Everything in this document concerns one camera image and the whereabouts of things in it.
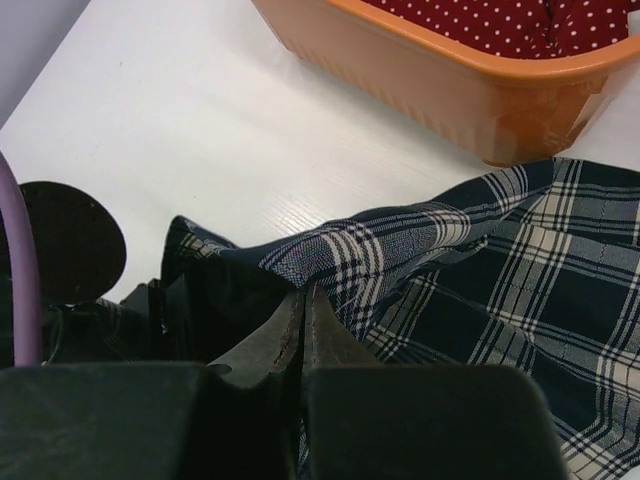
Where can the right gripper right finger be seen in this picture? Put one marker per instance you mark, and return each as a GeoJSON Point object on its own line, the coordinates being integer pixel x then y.
{"type": "Point", "coordinates": [368, 420]}

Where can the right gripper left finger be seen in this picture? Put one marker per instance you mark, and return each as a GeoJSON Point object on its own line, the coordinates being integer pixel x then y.
{"type": "Point", "coordinates": [235, 418]}

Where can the navy plaid pleated skirt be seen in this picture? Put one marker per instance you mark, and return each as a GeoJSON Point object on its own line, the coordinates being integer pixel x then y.
{"type": "Point", "coordinates": [534, 267]}

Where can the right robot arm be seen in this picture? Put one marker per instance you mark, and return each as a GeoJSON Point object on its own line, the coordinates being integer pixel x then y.
{"type": "Point", "coordinates": [61, 251]}

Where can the orange plastic basket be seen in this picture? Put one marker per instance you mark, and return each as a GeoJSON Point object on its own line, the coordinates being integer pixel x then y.
{"type": "Point", "coordinates": [504, 111]}

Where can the red polka dot skirt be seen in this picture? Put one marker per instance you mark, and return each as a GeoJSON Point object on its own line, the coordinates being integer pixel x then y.
{"type": "Point", "coordinates": [521, 29]}

